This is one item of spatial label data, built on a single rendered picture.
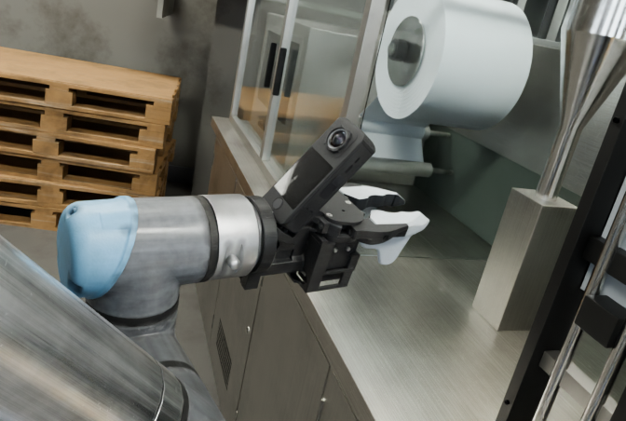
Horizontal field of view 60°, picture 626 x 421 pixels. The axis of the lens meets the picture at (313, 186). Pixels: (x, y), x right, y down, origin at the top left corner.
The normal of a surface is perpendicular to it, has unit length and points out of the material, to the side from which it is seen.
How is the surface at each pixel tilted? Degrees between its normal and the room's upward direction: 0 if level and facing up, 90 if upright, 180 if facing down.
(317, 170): 58
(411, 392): 0
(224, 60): 90
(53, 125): 90
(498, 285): 90
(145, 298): 90
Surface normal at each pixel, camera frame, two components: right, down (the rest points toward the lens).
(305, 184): -0.53, -0.44
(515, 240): -0.93, -0.08
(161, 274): 0.57, 0.40
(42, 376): 0.74, 0.16
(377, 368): 0.20, -0.93
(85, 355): 0.90, -0.16
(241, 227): 0.55, -0.21
